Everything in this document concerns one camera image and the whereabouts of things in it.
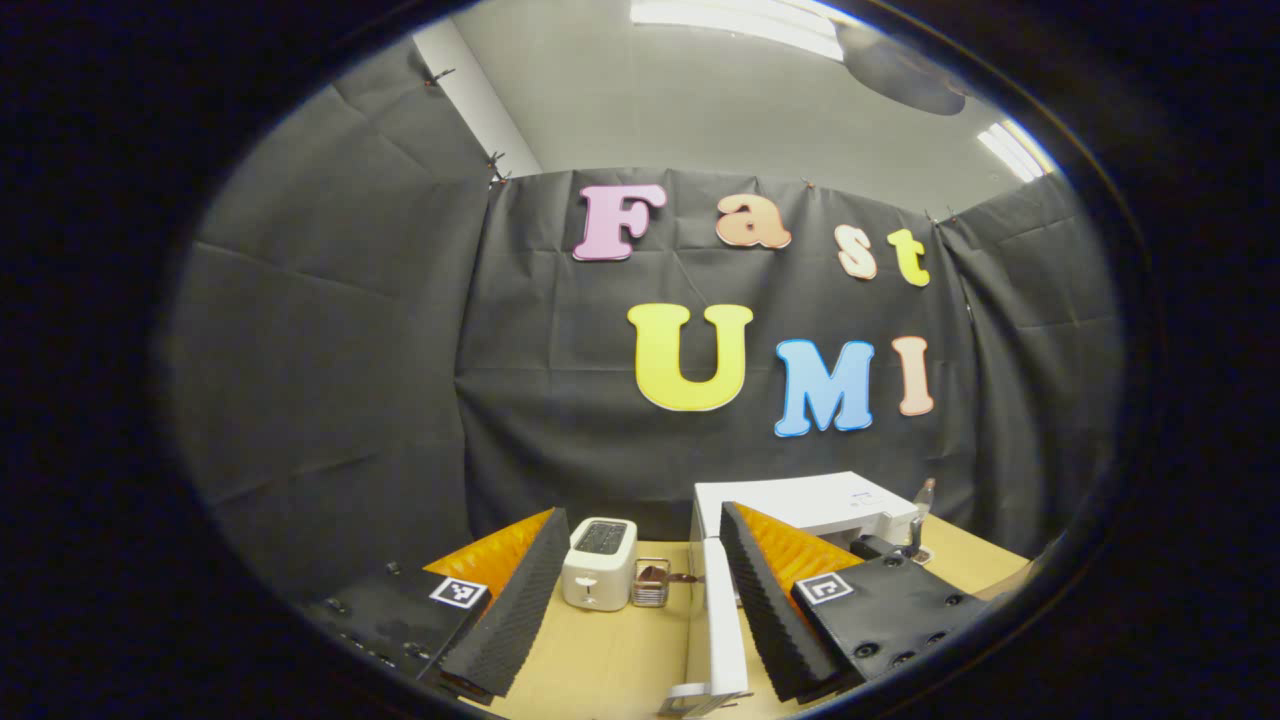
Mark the ceiling light panel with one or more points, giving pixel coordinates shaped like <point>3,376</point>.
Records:
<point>1015,150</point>
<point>740,20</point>

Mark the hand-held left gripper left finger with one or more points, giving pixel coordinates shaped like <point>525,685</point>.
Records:
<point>520,615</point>

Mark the white microwave oven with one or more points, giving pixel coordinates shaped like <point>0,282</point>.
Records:
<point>810,495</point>

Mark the white toaster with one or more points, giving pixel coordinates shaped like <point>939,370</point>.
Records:
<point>598,570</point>

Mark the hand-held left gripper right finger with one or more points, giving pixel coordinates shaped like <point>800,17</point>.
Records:
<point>775,620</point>

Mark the black backdrop cloth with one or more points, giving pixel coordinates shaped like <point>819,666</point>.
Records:
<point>400,350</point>

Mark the brown utensil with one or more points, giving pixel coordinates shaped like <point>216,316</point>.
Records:
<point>682,578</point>

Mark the clear plastic water bottle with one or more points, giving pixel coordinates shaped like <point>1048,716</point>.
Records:
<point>922,510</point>

